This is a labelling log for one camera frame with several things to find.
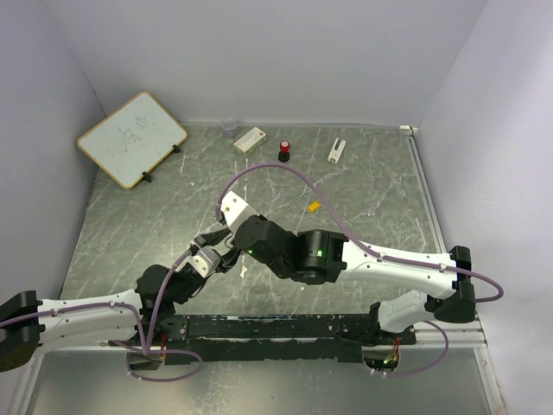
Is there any yellow key tag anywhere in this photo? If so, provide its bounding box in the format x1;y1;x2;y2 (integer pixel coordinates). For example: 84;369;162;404
307;201;321;213

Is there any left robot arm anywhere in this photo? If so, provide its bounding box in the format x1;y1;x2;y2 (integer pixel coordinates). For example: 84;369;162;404
1;229;230;372

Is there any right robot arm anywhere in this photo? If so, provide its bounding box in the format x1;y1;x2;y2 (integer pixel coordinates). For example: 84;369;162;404
221;213;476;344

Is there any white cardboard box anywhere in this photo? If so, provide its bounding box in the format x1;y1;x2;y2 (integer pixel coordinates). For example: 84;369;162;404
233;127;267;156

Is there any red and black stamp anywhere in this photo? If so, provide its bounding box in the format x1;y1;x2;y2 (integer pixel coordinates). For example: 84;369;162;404
277;141;290;163

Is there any small clear plastic cup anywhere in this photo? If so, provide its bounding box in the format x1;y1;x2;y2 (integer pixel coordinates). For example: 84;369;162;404
220;118;238;139

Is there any white stapler remover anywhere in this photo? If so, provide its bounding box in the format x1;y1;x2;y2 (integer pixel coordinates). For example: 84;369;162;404
327;137;346;164

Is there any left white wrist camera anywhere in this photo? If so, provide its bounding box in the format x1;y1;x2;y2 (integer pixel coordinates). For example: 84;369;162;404
189;246;222;278

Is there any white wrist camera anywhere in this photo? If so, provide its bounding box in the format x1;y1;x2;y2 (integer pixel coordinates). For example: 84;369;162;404
189;246;222;278
221;191;260;234

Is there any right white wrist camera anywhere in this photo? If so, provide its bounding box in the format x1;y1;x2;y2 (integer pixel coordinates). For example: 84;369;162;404
221;191;260;234

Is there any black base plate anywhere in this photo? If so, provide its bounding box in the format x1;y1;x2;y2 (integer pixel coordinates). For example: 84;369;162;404
152;314;416;365

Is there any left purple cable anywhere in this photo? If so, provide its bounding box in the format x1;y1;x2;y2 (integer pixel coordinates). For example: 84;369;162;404
0;246;204;382

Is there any purple cable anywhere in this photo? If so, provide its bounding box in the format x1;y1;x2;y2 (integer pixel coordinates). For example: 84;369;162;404
0;246;204;382
214;162;505;378

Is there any white board with wooden frame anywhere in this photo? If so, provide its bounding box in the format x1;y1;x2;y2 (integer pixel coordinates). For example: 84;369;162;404
77;92;188;189

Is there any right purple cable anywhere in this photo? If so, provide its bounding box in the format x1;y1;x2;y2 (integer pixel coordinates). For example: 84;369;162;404
214;162;505;378

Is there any aluminium rail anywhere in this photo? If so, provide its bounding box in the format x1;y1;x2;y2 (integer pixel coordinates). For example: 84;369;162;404
39;314;487;353

